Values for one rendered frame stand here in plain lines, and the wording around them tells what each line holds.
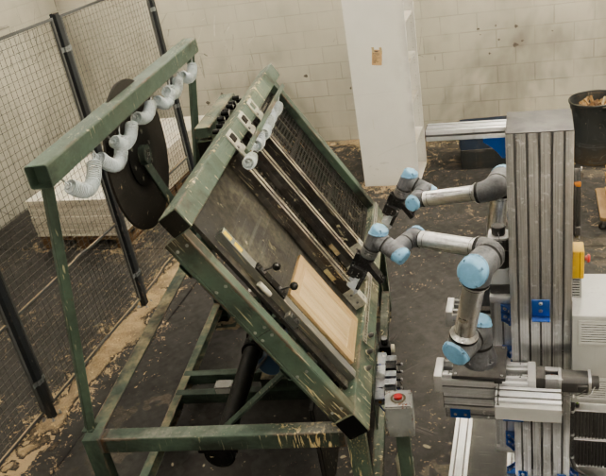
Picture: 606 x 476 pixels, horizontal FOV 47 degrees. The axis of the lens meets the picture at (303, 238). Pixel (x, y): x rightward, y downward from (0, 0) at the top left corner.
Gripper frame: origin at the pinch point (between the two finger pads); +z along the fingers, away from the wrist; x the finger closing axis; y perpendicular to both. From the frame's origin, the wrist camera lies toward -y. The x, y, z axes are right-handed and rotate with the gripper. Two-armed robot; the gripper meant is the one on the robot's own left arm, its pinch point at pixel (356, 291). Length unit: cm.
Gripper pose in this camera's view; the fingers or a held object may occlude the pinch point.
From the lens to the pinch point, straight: 314.0
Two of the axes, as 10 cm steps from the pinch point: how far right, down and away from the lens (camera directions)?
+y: -9.1, -4.1, 0.9
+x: -3.0, 4.8, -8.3
